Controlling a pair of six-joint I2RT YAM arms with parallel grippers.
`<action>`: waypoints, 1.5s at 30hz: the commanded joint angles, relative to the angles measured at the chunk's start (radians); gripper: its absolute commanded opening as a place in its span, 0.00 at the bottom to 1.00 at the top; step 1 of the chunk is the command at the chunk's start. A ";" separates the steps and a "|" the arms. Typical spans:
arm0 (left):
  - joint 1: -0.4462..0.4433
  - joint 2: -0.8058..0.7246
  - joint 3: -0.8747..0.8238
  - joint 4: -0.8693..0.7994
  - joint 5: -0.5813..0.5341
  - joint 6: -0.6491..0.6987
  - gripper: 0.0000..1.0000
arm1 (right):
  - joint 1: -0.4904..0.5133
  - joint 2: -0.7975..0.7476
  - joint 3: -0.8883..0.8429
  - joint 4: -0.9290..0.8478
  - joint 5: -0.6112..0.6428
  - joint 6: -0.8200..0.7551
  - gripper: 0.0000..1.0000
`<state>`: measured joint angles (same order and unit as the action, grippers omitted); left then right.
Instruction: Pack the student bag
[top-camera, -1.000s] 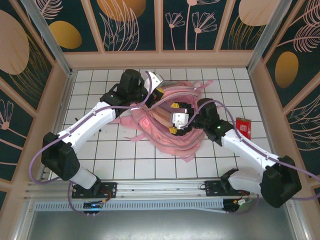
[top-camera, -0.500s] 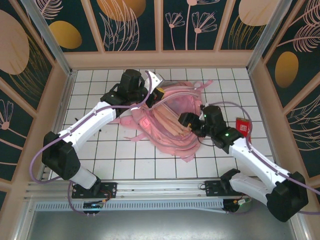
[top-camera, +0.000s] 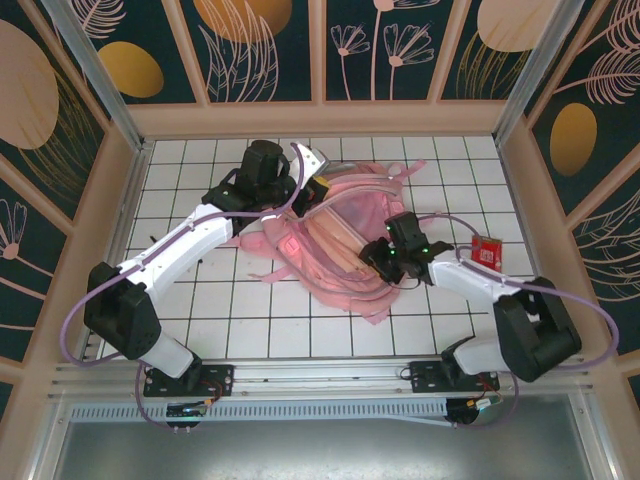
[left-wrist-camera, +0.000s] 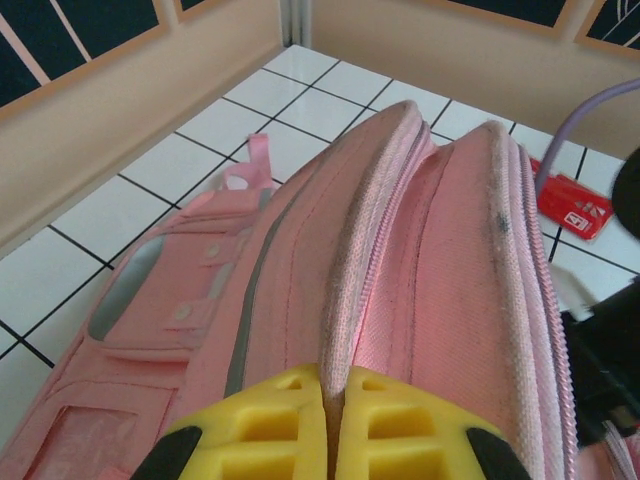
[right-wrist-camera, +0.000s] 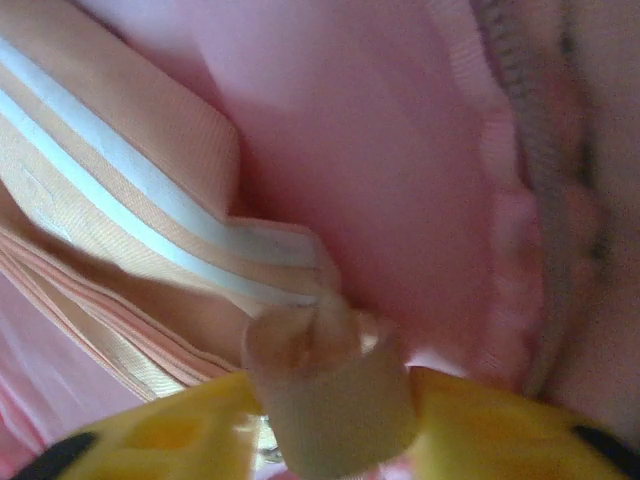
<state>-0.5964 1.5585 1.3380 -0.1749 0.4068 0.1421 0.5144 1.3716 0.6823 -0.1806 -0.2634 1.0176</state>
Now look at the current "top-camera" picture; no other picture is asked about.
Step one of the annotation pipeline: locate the pink backpack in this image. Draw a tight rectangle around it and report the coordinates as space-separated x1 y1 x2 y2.
238 152 429 327

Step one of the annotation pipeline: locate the small red packet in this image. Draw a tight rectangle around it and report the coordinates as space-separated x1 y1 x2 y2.
469 233 504 274

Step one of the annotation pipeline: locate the small controller circuit board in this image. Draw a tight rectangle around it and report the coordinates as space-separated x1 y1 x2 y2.
447 394 504 426
164 402 210 419

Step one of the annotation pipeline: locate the grey metal panel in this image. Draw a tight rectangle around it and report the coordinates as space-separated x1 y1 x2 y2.
29 394 619 480

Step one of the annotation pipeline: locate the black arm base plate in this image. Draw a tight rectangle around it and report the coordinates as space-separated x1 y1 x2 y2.
143 363 236 399
408 360 500 396

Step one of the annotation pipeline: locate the aluminium table side rail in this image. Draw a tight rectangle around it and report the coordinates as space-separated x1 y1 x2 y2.
74 141 154 362
494 139 572 352

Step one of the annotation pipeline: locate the aluminium mounting rail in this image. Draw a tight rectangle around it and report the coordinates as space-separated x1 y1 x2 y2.
48 353 597 400

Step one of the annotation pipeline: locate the aluminium frame post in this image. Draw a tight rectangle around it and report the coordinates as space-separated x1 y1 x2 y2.
39 0 154 154
491 0 585 146

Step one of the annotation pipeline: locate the white slotted cable duct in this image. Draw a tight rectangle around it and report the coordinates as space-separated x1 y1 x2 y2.
69 399 456 429

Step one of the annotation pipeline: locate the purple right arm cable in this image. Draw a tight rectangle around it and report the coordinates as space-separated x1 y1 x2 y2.
414 213 621 431

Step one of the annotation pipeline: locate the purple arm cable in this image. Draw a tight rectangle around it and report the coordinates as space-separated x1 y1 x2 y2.
59 142 321 431
414 213 621 431

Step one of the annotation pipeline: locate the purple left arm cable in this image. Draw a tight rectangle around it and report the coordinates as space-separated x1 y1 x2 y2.
59 142 321 431

